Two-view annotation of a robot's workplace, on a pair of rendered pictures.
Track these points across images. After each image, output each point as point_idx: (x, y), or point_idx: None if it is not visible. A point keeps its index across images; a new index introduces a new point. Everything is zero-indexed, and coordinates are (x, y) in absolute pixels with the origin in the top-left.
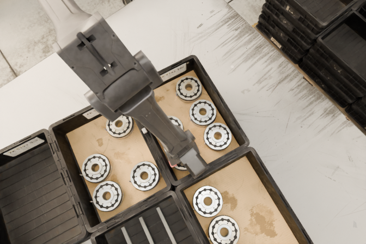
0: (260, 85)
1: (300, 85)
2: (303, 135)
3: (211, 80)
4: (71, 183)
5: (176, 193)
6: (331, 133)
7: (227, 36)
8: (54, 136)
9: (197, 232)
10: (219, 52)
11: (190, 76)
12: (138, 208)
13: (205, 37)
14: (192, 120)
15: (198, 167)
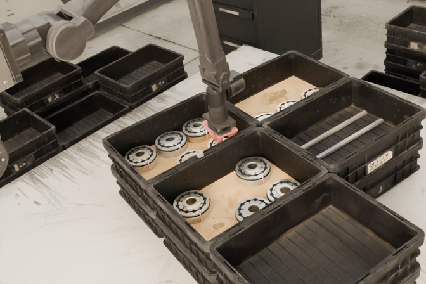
0: None
1: (131, 117)
2: None
3: (136, 122)
4: (277, 200)
5: (263, 122)
6: (182, 96)
7: (60, 175)
8: (219, 234)
9: (295, 104)
10: (82, 179)
11: (125, 156)
12: (287, 142)
13: (57, 194)
14: (180, 146)
15: (234, 72)
